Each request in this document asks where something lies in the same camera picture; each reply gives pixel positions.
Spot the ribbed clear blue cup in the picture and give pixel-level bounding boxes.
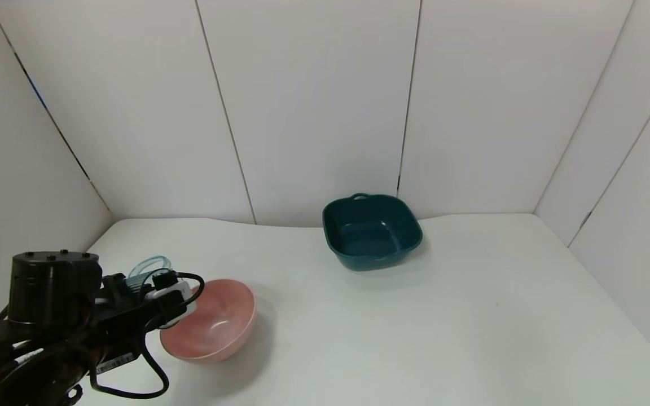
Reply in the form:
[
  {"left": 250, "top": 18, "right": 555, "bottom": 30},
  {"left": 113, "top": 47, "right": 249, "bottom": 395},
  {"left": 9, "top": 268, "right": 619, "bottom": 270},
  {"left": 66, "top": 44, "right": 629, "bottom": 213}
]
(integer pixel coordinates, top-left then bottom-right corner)
[{"left": 125, "top": 255, "right": 174, "bottom": 295}]

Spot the teal square bowl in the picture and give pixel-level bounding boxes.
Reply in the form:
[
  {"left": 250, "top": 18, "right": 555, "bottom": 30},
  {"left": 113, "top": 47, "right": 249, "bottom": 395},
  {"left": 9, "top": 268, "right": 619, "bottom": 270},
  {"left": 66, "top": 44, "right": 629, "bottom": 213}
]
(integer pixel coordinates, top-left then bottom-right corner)
[{"left": 322, "top": 193, "right": 423, "bottom": 272}]

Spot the pink round bowl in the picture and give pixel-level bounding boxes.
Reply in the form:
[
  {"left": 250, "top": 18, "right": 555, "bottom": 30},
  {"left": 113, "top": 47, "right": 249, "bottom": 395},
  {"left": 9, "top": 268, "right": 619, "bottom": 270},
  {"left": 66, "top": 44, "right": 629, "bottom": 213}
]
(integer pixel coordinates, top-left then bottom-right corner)
[{"left": 160, "top": 279, "right": 257, "bottom": 363}]

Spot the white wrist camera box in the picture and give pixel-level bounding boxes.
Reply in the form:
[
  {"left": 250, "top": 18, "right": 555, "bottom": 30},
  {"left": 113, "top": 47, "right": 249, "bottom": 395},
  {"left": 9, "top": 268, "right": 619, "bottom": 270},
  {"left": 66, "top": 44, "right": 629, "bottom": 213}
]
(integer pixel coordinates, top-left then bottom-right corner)
[{"left": 144, "top": 271, "right": 197, "bottom": 329}]

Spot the black camera cable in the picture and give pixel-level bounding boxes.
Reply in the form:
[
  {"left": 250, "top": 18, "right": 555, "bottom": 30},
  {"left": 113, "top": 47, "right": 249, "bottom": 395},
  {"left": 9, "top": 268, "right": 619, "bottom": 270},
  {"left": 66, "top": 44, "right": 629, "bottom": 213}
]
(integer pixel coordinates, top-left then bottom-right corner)
[{"left": 88, "top": 272, "right": 205, "bottom": 400}]

